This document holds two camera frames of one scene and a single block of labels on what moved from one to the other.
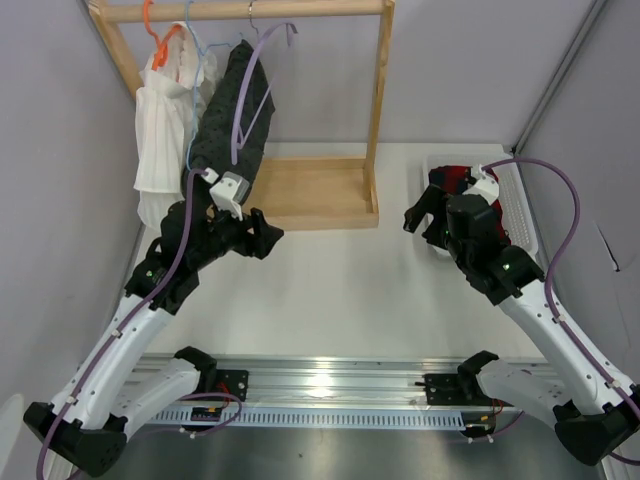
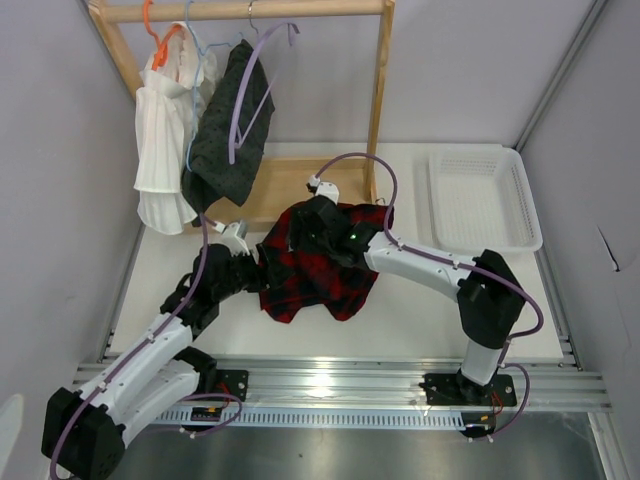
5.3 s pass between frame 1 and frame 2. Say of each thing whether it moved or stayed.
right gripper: moved
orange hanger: stayed
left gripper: moved
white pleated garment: stayed
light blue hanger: stayed
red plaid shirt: moved
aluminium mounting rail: stayed
